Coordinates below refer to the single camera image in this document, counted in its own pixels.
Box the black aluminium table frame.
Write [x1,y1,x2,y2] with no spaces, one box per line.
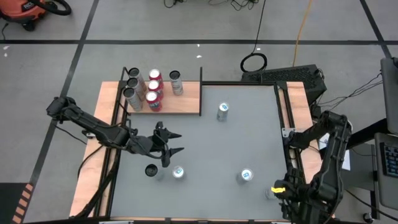
[70,80,335,224]

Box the black orange hazard strip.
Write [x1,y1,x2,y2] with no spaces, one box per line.
[0,182,35,224]

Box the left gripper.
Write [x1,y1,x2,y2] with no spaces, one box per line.
[136,121,185,168]

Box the wooden shelf board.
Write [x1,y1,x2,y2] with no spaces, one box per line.
[127,81,201,114]

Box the black metal shelf frame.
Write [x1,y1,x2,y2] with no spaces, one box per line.
[120,66,203,117]

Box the grey table mat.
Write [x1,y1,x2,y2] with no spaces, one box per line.
[110,84,296,220]

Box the slim silver blue can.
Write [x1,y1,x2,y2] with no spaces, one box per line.
[235,168,254,185]
[216,101,230,123]
[172,165,187,182]

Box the black coiled floor cable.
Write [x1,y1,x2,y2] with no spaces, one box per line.
[239,0,268,73]

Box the white paper sheet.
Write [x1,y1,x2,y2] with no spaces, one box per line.
[318,133,351,171]

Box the black metal stand bar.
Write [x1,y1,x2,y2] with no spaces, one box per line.
[345,118,389,150]

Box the yellow floor cable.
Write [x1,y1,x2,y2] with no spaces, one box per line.
[292,0,314,68]

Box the grey device with keypad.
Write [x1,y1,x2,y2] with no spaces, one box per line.
[374,132,398,212]

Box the orange shop vacuum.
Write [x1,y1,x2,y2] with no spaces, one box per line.
[0,0,47,32]

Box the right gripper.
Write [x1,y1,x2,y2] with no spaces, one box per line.
[273,177,315,224]

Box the red Fanta strawberry can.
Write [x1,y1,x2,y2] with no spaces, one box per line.
[148,68,164,88]
[147,79,165,99]
[145,90,163,112]

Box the black vacuum hose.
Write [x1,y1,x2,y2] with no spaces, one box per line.
[29,0,73,16]

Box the grey monitor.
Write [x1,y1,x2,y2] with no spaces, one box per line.
[381,57,398,135]

